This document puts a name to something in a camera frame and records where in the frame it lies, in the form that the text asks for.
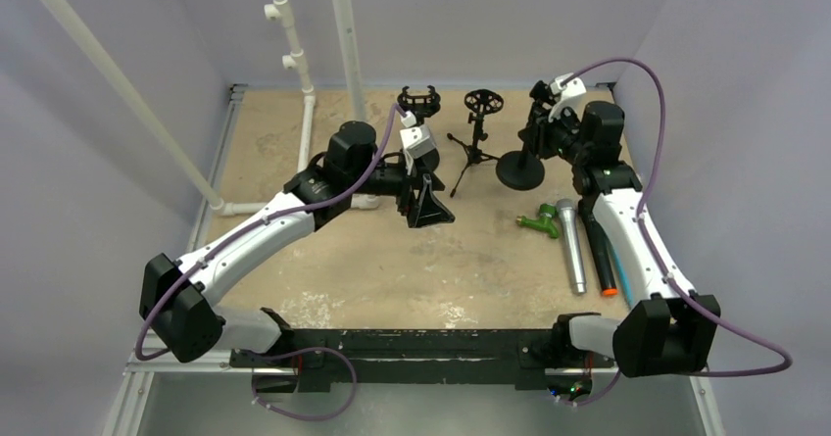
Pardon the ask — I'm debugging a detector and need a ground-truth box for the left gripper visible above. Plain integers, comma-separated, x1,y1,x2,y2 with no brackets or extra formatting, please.
348,149,454,226

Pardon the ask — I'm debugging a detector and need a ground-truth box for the black clip round-base stand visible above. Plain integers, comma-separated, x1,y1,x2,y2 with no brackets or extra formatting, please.
494,80,557,193

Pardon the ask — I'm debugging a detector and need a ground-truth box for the black tripod mic stand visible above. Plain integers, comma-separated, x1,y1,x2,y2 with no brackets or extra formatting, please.
447,88,504,198

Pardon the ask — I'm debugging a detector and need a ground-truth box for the silver grey microphone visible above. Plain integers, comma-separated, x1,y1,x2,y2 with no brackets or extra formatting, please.
556,198,587,295

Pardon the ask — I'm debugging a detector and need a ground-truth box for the black shock-mount round-base stand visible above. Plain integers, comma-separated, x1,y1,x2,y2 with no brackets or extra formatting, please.
396,84,443,169

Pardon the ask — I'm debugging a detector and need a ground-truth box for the black microphone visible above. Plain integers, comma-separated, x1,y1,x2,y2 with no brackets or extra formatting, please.
578,199,617,297

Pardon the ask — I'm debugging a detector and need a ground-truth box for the blue microphone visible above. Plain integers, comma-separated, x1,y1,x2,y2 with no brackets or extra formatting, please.
611,247,635,308

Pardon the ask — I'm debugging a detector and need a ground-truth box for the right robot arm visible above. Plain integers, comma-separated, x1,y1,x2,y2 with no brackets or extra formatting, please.
519,101,720,377

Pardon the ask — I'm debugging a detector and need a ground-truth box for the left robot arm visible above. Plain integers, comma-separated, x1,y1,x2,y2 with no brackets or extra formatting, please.
139,121,455,366

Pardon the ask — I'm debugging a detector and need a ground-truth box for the green tap faucet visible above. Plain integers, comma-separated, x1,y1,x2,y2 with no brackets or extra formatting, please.
515,203,560,239

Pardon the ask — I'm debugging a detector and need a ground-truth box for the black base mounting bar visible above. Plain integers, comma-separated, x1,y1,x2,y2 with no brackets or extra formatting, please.
230,328,614,392

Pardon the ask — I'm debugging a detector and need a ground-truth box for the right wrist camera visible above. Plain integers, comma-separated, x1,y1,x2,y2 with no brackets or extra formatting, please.
548,73,587,122

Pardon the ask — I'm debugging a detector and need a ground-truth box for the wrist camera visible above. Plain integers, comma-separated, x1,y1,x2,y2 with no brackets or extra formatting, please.
399,111,436,160
548,73,587,122

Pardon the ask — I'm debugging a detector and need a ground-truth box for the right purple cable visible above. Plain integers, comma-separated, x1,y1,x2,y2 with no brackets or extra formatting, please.
561,57,794,379

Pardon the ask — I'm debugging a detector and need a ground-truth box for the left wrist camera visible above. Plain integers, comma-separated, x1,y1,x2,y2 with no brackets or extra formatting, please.
399,111,436,160

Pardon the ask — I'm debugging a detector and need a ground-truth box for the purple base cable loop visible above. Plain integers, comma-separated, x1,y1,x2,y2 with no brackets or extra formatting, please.
251,345,358,422

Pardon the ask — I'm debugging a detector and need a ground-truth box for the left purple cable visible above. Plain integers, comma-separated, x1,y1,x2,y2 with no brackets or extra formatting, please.
134,103,414,362

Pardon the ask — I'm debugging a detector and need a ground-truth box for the aluminium rail frame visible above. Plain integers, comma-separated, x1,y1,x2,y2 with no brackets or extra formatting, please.
102,82,725,436

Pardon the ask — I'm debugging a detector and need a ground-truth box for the white PVC pipe frame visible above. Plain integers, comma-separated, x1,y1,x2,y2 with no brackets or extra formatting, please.
11,0,381,218

